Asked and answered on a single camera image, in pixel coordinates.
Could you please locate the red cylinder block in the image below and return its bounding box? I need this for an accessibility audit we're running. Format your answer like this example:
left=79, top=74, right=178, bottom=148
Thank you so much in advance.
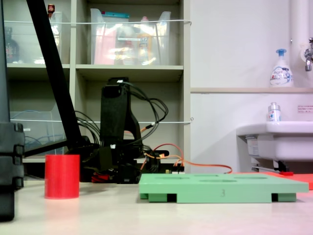
left=44, top=154, right=81, bottom=200

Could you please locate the beige shelf unit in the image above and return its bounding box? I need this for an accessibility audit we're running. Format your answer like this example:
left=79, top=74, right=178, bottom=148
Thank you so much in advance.
left=2, top=0, right=191, bottom=181

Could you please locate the small circuit board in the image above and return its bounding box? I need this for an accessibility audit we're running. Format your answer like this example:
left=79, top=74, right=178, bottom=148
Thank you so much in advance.
left=164, top=161, right=185, bottom=175

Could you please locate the pink capped spray bottle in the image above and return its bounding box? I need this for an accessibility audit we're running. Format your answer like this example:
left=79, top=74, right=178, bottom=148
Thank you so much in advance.
left=136, top=16, right=154, bottom=66

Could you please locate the large clear plastic bin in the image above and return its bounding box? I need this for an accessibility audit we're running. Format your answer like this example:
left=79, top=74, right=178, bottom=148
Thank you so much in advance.
left=90, top=8, right=172, bottom=66

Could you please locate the green shape sorter board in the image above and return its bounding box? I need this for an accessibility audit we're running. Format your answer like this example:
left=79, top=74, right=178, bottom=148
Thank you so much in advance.
left=138, top=173, right=309, bottom=204

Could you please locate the black tripod brace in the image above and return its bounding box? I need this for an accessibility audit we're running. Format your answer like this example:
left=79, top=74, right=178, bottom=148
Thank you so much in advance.
left=23, top=139, right=68, bottom=158

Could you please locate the small clear sanitizer bottle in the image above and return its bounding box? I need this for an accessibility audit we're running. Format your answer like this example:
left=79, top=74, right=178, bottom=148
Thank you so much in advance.
left=266, top=102, right=282, bottom=122

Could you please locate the white blue soap dispenser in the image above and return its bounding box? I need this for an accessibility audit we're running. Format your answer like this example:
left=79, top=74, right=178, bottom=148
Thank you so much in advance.
left=269, top=48, right=294, bottom=88

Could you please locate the white sink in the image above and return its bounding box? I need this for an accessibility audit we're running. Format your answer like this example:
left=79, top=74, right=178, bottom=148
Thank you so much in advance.
left=236, top=121, right=313, bottom=172

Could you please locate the white notice label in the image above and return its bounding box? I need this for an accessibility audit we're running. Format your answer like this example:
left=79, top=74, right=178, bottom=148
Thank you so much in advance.
left=297, top=104, right=313, bottom=114

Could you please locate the black notched tripod leg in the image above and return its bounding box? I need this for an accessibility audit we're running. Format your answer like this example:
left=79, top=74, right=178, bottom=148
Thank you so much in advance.
left=0, top=0, right=25, bottom=222

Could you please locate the dark glass bottle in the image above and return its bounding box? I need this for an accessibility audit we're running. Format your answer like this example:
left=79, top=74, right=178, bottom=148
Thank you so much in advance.
left=4, top=26, right=20, bottom=64

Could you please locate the metal faucet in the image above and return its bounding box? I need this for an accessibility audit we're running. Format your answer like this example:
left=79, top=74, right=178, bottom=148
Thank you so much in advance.
left=303, top=37, right=313, bottom=72

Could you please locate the long black arm cable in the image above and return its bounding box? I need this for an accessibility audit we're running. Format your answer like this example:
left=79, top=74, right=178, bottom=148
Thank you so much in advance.
left=122, top=82, right=169, bottom=147

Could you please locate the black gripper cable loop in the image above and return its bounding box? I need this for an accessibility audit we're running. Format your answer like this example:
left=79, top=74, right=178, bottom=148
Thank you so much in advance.
left=74, top=111, right=101, bottom=150

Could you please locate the thin orange wire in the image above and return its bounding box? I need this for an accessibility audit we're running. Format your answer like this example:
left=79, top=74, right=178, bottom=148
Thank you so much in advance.
left=143, top=143, right=233, bottom=175

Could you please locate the red printed base mount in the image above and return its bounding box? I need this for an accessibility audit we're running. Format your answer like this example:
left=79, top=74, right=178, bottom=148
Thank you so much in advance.
left=91, top=171, right=117, bottom=183

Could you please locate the clear bin with blue cables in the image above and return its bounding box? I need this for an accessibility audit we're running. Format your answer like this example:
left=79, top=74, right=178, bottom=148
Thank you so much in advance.
left=9, top=102, right=68, bottom=159

